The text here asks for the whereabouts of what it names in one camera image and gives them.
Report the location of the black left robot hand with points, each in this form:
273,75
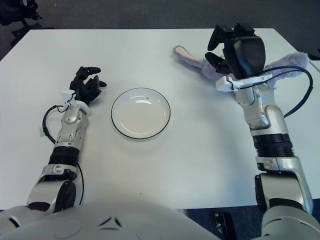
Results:
86,90

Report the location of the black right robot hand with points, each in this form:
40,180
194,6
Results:
247,55

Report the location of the purple plush bunny doll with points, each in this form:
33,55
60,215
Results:
195,62

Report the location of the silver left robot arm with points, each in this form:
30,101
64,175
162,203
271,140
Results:
71,130

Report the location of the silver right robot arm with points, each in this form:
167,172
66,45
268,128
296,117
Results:
270,120

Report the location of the white plate black rim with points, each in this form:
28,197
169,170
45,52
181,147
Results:
141,115

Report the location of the black office chair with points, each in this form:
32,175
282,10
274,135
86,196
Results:
7,20

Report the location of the silver robot torso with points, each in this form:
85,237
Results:
112,222

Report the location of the black box under table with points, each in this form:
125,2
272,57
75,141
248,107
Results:
225,225

